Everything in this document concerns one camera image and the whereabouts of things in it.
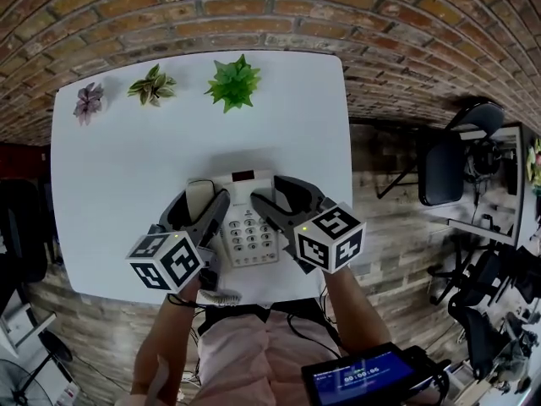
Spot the green potted plant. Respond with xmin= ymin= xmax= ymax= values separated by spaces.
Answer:
xmin=204 ymin=53 xmax=262 ymax=114

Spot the black tablet with blue screen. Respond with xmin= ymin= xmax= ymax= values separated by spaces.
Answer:
xmin=300 ymin=342 xmax=429 ymax=406

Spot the purple potted plant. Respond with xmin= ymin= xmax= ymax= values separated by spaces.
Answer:
xmin=73 ymin=81 xmax=106 ymax=127

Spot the black standing fan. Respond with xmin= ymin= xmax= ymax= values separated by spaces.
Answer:
xmin=0 ymin=330 xmax=75 ymax=406

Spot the black office chair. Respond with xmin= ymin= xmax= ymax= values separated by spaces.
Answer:
xmin=427 ymin=243 xmax=541 ymax=381

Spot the person's left forearm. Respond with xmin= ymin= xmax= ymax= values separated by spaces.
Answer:
xmin=129 ymin=277 xmax=205 ymax=406

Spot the person's right forearm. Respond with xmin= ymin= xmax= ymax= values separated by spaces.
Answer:
xmin=322 ymin=264 xmax=392 ymax=359

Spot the white coiled telephone cord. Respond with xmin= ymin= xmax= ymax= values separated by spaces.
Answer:
xmin=197 ymin=288 xmax=243 ymax=309

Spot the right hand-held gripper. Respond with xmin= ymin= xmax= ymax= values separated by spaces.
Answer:
xmin=250 ymin=175 xmax=367 ymax=276

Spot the white desk telephone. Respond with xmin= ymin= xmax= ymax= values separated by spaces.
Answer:
xmin=185 ymin=169 xmax=282 ymax=268

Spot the black waist belt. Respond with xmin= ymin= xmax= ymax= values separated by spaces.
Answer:
xmin=197 ymin=297 xmax=342 ymax=338

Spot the white side desk with equipment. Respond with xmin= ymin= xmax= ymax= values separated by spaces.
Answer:
xmin=446 ymin=123 xmax=526 ymax=248

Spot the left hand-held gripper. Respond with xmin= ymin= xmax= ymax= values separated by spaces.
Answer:
xmin=125 ymin=187 xmax=232 ymax=294

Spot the black cable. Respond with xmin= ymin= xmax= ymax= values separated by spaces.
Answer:
xmin=286 ymin=310 xmax=342 ymax=359

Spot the variegated potted plant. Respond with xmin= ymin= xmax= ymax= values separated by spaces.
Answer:
xmin=127 ymin=63 xmax=178 ymax=107

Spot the black bulky seat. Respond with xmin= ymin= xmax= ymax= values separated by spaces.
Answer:
xmin=0 ymin=178 xmax=48 ymax=283

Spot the person's pink clothing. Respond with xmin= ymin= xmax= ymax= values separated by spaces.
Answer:
xmin=194 ymin=309 xmax=344 ymax=406

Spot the black folding chair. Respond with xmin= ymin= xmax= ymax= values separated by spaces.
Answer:
xmin=375 ymin=101 xmax=506 ymax=207

